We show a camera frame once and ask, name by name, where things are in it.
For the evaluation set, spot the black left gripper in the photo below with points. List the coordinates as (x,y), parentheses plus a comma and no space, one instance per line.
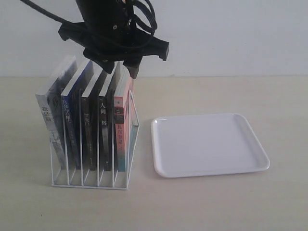
(105,54)

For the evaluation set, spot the pink teal book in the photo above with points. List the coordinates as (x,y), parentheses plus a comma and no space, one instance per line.
(124,87)

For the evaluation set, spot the blue moon cover book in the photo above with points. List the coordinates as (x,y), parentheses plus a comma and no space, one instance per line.
(70,104)

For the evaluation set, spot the black white-title book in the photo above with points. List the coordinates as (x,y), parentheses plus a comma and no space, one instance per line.
(104,110)

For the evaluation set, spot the black brown spine book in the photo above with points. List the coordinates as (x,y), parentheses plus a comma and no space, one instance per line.
(89,115)

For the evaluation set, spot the grey white cat book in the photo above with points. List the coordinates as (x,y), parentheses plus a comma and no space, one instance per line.
(49,101)

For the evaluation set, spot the white plastic tray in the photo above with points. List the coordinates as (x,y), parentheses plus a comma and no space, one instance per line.
(206,145)

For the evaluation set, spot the white wire book rack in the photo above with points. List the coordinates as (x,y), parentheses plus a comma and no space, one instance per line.
(70,177)

